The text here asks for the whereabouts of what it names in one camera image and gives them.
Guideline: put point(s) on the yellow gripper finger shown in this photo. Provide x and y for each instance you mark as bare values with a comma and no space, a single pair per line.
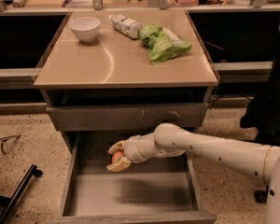
121,165
119,146

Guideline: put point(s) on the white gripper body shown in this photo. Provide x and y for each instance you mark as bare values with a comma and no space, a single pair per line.
132,149

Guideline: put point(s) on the red apple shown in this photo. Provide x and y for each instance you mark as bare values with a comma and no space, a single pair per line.
116,156

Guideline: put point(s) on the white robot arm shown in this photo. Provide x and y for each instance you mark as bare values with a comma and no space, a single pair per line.
168,140

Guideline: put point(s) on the closed top drawer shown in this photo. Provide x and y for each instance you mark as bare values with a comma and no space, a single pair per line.
125,117

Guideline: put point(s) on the open middle drawer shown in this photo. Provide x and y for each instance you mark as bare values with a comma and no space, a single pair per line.
158,191

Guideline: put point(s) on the grey drawer cabinet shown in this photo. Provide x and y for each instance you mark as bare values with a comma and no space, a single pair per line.
115,70

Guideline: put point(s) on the green chip bag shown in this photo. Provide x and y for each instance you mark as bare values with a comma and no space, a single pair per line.
162,43

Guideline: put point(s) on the clear glasses on floor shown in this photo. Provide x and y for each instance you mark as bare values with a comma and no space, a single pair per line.
8,142

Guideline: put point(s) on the black office chair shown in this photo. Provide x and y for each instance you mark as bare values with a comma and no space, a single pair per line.
263,112

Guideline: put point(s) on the white plastic bottle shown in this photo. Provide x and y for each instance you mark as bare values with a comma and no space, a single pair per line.
125,25

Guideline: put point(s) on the white ceramic bowl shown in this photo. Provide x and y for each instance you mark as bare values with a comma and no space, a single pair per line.
85,28

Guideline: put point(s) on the black metal stand leg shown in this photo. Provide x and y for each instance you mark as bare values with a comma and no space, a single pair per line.
7,203

